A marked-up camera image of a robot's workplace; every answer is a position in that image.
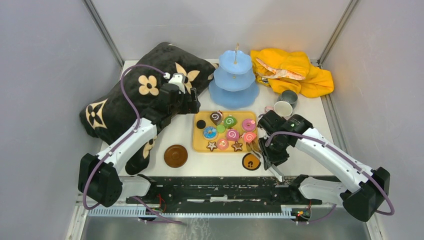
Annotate metal serving tongs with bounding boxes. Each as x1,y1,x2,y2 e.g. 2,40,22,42
246,141,285,183

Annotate yellow black round coaster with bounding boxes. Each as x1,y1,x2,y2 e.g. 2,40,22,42
241,153,262,171

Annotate salmon swirl cake slice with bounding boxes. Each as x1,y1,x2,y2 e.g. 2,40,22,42
242,131,257,144

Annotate black floral plush pillow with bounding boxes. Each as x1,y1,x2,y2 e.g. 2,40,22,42
79,42,220,176

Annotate pink frosted donut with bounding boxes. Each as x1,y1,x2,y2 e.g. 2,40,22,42
241,118,257,132

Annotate grey mug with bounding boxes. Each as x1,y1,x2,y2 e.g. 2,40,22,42
277,89,298,109

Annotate pink swirl roll cake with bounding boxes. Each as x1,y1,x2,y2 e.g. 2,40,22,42
225,128,240,142

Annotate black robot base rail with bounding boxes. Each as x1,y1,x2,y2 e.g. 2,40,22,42
141,176,322,214

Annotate blue three-tier cake stand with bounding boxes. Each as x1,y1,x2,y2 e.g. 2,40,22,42
208,43,259,110

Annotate star cookie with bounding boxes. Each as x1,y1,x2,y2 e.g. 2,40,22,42
206,141,218,152
231,141,243,152

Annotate chocolate swirl roll cake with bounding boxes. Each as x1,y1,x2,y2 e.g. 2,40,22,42
209,110,223,126

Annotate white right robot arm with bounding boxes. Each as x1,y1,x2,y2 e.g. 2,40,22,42
257,110,395,222

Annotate yellow serving tray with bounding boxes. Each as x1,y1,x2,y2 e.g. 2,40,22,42
192,110,258,153

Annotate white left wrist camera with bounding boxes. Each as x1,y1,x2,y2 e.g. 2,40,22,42
168,73,186,94

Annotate blue frosted donut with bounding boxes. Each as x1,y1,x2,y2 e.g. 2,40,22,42
202,126,218,141

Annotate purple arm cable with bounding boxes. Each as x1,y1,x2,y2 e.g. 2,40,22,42
82,64,171,212
264,131,396,224

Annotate pink round candy cake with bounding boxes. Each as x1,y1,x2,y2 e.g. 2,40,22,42
217,138,229,151

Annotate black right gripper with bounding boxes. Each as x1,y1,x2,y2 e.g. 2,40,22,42
257,134,289,170

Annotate green macaron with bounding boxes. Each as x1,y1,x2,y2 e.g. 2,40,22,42
216,124,226,134

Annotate green swirl roll cake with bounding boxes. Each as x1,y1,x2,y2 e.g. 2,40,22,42
223,115,237,129

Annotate pink mug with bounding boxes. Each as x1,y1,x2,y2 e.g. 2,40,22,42
264,101,293,119

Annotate yellow garment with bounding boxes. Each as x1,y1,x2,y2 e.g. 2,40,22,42
250,48,335,98

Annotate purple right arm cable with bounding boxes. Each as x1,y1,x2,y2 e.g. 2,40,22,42
264,131,396,224

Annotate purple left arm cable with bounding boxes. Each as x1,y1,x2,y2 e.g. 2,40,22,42
82,64,171,212

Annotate brown round coaster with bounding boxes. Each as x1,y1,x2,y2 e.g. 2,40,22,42
163,144,188,168

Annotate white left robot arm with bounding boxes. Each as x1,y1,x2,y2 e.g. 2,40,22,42
77,83,201,210

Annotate black sandwich cookie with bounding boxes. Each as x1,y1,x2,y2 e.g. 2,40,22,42
195,120,206,130

